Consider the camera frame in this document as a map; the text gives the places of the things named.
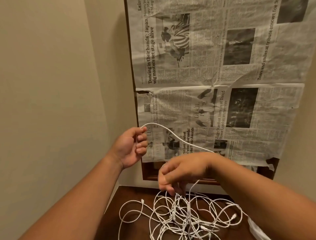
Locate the dark wooden frame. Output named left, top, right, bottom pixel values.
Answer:
left=123, top=0, right=280, bottom=186

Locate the person's left hand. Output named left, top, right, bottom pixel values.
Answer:
left=112, top=127, right=149, bottom=170

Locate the pile of tangled white cables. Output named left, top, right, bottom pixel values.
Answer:
left=118, top=179, right=250, bottom=240

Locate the white plastic bag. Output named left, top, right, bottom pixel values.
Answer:
left=247, top=217, right=272, bottom=240

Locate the person's right forearm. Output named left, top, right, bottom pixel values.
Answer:
left=213, top=154, right=316, bottom=240

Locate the person's right hand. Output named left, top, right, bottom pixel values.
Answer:
left=158, top=152, right=218, bottom=197

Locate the white charging cable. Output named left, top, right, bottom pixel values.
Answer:
left=139, top=123, right=217, bottom=154

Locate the large newspaper sheet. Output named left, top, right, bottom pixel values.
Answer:
left=126, top=0, right=316, bottom=90

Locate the person's left forearm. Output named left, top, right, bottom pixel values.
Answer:
left=18, top=153, right=124, bottom=240

